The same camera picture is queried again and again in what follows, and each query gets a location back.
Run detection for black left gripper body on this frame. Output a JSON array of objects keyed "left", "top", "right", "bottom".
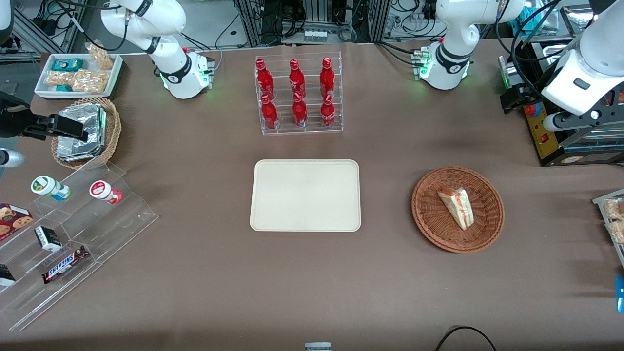
[{"left": 500, "top": 83, "right": 540, "bottom": 116}]

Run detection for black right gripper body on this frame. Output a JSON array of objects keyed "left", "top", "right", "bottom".
[{"left": 0, "top": 92, "right": 32, "bottom": 140}]

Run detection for triangle sandwich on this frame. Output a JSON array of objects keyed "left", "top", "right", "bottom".
[{"left": 437, "top": 187, "right": 475, "bottom": 231}]

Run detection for tan wicker basket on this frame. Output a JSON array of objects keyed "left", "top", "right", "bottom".
[{"left": 51, "top": 97, "right": 122, "bottom": 171}]

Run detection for white rectangular snack tray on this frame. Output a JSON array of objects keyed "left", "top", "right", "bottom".
[{"left": 34, "top": 52, "right": 123, "bottom": 101}]

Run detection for brown round wicker basket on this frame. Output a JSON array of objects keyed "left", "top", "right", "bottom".
[{"left": 411, "top": 166, "right": 506, "bottom": 254}]

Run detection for cream plastic tray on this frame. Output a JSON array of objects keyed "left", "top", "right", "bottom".
[{"left": 249, "top": 159, "right": 362, "bottom": 233}]

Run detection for foil wrapped packs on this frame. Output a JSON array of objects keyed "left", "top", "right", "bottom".
[{"left": 56, "top": 103, "right": 107, "bottom": 162}]

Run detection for clear bag of crackers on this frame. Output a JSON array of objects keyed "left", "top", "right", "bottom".
[
  {"left": 85, "top": 42, "right": 115, "bottom": 70},
  {"left": 46, "top": 70, "right": 79, "bottom": 88},
  {"left": 73, "top": 69, "right": 110, "bottom": 94}
]

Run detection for green lid yogurt cup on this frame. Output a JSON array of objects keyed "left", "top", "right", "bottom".
[{"left": 31, "top": 175, "right": 72, "bottom": 202}]

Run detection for red lid yogurt cup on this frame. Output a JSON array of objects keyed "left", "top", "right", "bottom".
[{"left": 89, "top": 180, "right": 123, "bottom": 205}]

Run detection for red cookie box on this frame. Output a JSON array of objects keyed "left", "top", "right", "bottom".
[{"left": 0, "top": 202, "right": 34, "bottom": 242}]

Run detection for small black white box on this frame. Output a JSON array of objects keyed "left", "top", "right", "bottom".
[{"left": 35, "top": 225, "right": 63, "bottom": 253}]

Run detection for clear acrylic step shelf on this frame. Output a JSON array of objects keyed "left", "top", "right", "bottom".
[{"left": 0, "top": 160, "right": 159, "bottom": 332}]

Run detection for snickers chocolate bar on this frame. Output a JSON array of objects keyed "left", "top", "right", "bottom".
[{"left": 41, "top": 245, "right": 90, "bottom": 285}]

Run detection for red cola bottle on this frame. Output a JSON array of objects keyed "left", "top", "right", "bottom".
[
  {"left": 260, "top": 94, "right": 280, "bottom": 131},
  {"left": 291, "top": 91, "right": 309, "bottom": 129},
  {"left": 288, "top": 58, "right": 307, "bottom": 98},
  {"left": 255, "top": 58, "right": 276, "bottom": 101},
  {"left": 319, "top": 94, "right": 337, "bottom": 130},
  {"left": 319, "top": 57, "right": 336, "bottom": 98}
]

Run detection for clear acrylic bottle rack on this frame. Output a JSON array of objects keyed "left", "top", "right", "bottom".
[{"left": 254, "top": 51, "right": 344, "bottom": 137}]

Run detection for wire rack with snacks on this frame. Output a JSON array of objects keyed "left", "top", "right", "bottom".
[{"left": 592, "top": 189, "right": 624, "bottom": 269}]

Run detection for black cable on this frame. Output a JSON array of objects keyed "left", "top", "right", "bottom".
[{"left": 435, "top": 325, "right": 497, "bottom": 351}]

